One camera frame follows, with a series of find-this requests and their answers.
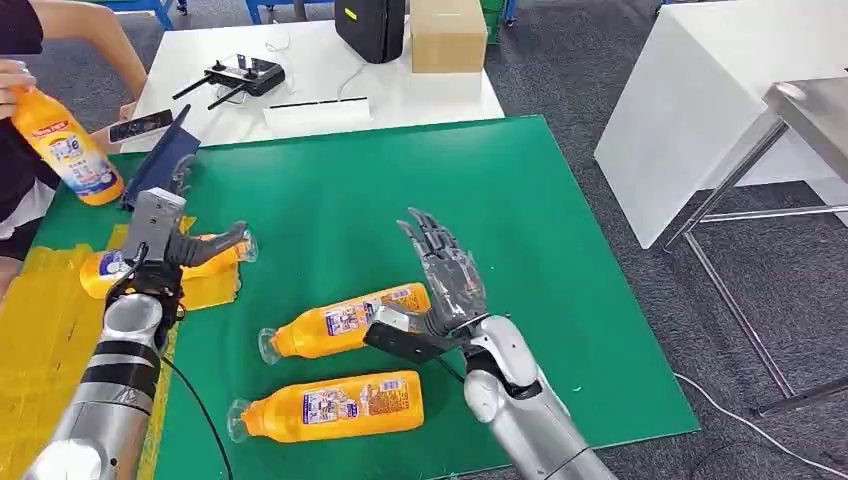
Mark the blue tablet stand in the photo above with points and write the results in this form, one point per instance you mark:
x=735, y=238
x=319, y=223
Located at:
x=162, y=166

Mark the person's right hand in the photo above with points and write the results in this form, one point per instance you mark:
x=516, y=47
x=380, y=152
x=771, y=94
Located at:
x=13, y=83

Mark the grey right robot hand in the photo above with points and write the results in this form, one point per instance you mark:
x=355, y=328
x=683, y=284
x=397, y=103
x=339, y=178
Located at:
x=454, y=278

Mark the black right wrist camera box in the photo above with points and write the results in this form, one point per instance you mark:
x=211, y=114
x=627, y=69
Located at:
x=404, y=341

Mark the person's left hand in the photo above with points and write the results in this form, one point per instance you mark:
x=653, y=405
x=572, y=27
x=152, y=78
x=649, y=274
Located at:
x=109, y=142

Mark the steel bench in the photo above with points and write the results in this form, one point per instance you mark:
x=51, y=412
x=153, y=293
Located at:
x=818, y=112

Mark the brown cardboard box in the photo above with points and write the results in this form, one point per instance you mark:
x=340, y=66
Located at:
x=447, y=36

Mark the green plastic crate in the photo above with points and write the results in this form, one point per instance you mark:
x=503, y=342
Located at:
x=492, y=20

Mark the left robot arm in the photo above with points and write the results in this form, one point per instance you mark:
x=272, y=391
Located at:
x=112, y=397

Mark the white side table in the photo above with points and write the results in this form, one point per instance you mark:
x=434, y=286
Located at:
x=682, y=99

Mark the orange drink bottle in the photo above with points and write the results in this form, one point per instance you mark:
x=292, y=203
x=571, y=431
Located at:
x=311, y=331
x=73, y=159
x=344, y=407
x=99, y=272

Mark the green table mat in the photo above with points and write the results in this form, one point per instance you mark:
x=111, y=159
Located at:
x=530, y=232

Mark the person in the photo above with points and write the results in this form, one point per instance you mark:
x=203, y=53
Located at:
x=13, y=179

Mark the black phone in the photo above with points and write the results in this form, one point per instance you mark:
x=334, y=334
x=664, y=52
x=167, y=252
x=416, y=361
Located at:
x=140, y=126

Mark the blue metal stand leg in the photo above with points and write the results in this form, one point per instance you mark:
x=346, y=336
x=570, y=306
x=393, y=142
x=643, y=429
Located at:
x=156, y=12

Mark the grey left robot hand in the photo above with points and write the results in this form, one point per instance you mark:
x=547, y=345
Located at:
x=205, y=246

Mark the yellow sheet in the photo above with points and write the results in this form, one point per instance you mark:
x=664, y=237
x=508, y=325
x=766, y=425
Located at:
x=40, y=344

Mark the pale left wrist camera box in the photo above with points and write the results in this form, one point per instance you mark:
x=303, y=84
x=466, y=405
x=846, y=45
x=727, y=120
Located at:
x=152, y=222

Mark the black case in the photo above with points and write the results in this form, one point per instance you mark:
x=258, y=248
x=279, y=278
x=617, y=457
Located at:
x=371, y=30

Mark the black remote controller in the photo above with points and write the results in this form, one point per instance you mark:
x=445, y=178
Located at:
x=248, y=74

